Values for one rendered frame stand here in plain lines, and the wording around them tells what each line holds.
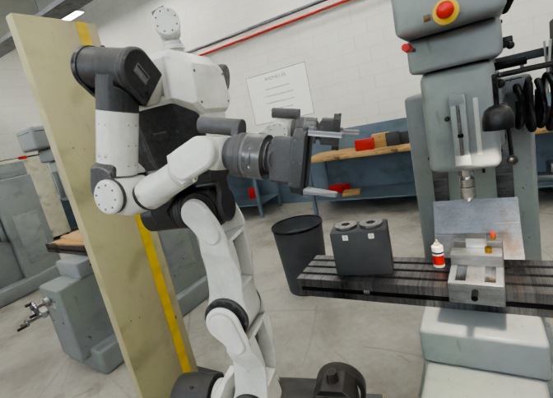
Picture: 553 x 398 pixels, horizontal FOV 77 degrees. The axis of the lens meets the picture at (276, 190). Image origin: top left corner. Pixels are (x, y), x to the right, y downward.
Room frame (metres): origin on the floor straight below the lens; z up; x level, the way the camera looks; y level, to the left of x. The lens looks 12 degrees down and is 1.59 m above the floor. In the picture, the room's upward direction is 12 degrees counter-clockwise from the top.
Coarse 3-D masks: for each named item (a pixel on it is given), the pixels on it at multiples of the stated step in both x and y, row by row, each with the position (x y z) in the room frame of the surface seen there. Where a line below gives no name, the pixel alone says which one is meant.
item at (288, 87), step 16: (304, 64) 5.90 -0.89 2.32; (256, 80) 6.41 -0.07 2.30; (272, 80) 6.24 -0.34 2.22; (288, 80) 6.09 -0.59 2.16; (304, 80) 5.93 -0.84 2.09; (256, 96) 6.45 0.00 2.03; (272, 96) 6.28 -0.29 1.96; (288, 96) 6.12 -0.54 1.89; (304, 96) 5.96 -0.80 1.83; (256, 112) 6.49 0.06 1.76; (304, 112) 5.99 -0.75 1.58
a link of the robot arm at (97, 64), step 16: (96, 48) 0.81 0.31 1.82; (112, 48) 0.80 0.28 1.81; (80, 64) 0.80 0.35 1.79; (96, 64) 0.78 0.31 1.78; (112, 64) 0.76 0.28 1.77; (96, 80) 0.79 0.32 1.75; (112, 80) 0.77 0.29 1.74; (96, 96) 0.79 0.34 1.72; (112, 96) 0.77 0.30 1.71; (128, 96) 0.79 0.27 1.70; (128, 112) 0.79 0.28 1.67
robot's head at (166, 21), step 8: (160, 8) 0.96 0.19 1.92; (168, 8) 0.97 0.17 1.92; (160, 16) 0.96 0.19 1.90; (168, 16) 0.96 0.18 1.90; (176, 16) 0.97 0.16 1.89; (160, 24) 0.96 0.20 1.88; (168, 24) 0.96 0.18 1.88; (176, 24) 0.97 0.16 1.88; (160, 32) 0.96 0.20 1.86; (168, 32) 0.96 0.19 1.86; (176, 32) 0.98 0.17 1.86; (168, 40) 0.99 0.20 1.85; (176, 40) 1.00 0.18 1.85
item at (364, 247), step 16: (336, 224) 1.36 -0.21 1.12; (352, 224) 1.32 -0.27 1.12; (368, 224) 1.28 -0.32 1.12; (384, 224) 1.28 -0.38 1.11; (336, 240) 1.30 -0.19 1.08; (352, 240) 1.28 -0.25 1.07; (368, 240) 1.26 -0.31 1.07; (384, 240) 1.24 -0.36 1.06; (336, 256) 1.31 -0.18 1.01; (352, 256) 1.28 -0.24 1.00; (368, 256) 1.26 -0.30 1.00; (384, 256) 1.24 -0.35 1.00; (352, 272) 1.29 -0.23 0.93; (368, 272) 1.27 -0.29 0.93; (384, 272) 1.24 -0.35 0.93
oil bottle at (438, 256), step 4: (436, 240) 1.22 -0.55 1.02; (436, 244) 1.21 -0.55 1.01; (440, 244) 1.22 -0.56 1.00; (432, 248) 1.22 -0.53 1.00; (436, 248) 1.20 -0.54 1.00; (440, 248) 1.20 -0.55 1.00; (432, 252) 1.22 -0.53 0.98; (436, 252) 1.20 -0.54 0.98; (440, 252) 1.20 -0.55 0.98; (432, 256) 1.23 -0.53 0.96; (436, 256) 1.20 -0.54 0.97; (440, 256) 1.20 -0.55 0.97; (436, 260) 1.21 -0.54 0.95; (440, 260) 1.20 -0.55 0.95; (436, 264) 1.21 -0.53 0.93; (440, 264) 1.20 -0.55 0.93; (444, 264) 1.21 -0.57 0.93
